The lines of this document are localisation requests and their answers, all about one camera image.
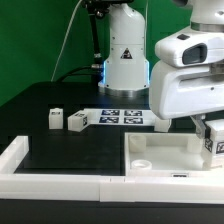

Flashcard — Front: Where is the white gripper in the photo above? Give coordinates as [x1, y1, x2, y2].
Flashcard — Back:
[149, 61, 224, 139]

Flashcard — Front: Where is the white square tabletop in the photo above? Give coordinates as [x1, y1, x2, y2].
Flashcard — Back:
[124, 133, 209, 177]

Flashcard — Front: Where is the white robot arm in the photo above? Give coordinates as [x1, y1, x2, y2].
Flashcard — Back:
[99, 0, 224, 138]

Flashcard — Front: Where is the white marker sheet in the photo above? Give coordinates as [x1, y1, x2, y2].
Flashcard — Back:
[85, 108, 156, 126]

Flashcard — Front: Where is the white U-shaped obstacle fence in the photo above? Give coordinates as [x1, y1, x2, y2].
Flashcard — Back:
[0, 136, 224, 204]

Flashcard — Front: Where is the black cable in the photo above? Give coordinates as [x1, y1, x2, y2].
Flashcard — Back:
[57, 64, 102, 83]

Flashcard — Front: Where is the white cable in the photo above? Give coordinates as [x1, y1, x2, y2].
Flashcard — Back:
[50, 0, 83, 82]

